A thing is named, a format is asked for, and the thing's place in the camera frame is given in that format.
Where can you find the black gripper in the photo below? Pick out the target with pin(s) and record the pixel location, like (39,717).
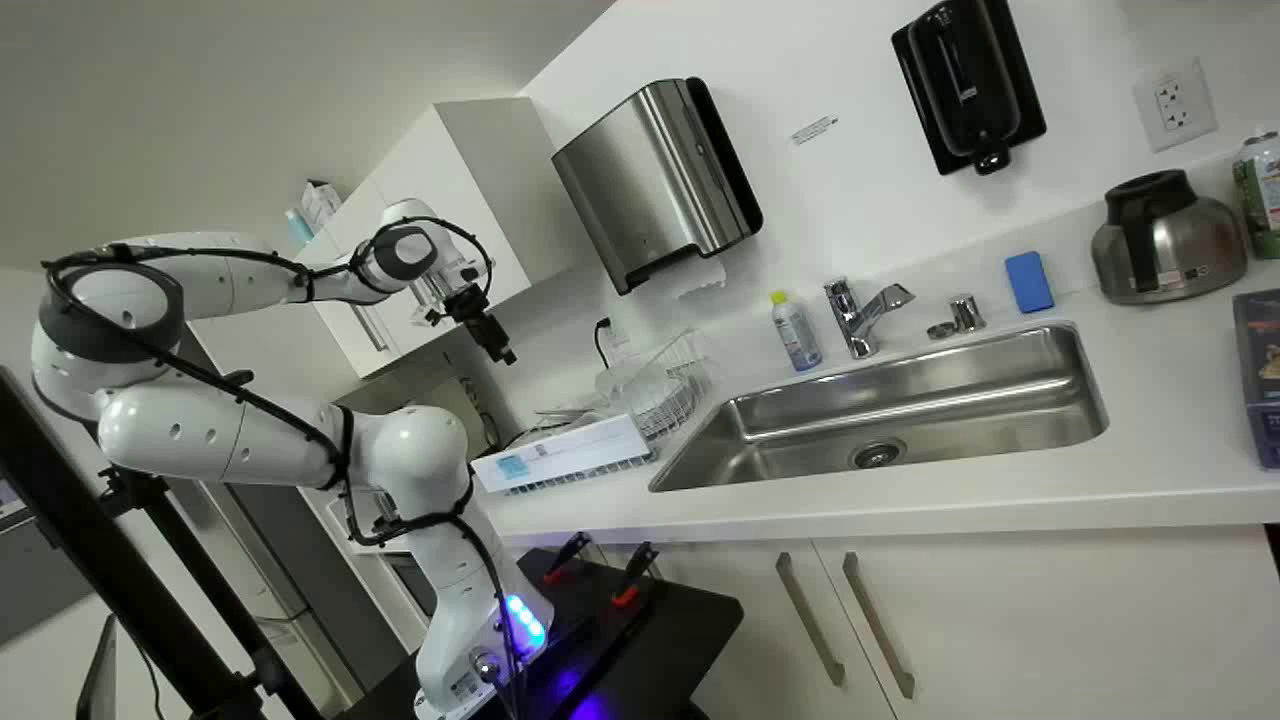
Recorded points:
(469,308)

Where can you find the chrome tap nozzle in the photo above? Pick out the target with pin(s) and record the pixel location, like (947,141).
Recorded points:
(853,318)

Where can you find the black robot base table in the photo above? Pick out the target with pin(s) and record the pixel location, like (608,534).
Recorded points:
(664,640)

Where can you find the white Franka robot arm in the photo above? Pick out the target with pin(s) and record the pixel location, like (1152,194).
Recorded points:
(201,433)

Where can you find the outlet with black plug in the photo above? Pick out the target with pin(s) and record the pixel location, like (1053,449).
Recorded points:
(604,343)

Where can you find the red black clamp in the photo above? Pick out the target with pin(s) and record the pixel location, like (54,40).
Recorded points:
(634,582)
(564,560)

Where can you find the steel paper towel dispenser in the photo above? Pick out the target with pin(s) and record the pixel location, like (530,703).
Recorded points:
(652,181)

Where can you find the bottle atop cabinet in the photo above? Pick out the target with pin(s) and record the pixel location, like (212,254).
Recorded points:
(314,208)

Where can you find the clear dish soap bottle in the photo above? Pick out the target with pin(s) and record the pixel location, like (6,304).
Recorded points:
(799,339)

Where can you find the stainless steel sink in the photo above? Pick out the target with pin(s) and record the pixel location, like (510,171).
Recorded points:
(906,412)

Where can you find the chrome sink knob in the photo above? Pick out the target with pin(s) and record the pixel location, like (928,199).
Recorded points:
(962,321)

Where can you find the blue sponge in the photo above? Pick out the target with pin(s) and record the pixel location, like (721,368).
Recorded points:
(1030,281)

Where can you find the white base cabinet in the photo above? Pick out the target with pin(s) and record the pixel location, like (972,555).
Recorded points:
(1095,624)

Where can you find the steel coffee carafe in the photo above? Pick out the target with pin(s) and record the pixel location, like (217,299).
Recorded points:
(1167,245)

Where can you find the green carton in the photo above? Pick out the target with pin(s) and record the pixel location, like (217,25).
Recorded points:
(1260,194)

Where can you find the white upper wall cabinet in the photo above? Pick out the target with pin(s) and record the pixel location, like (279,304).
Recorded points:
(466,160)

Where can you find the black camera stand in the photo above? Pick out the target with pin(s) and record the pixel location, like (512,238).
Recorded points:
(93,544)

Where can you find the black wall soap dispenser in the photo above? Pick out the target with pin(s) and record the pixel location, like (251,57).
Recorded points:
(969,81)

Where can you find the white wall power outlet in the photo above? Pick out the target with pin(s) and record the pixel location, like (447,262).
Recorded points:
(1173,106)

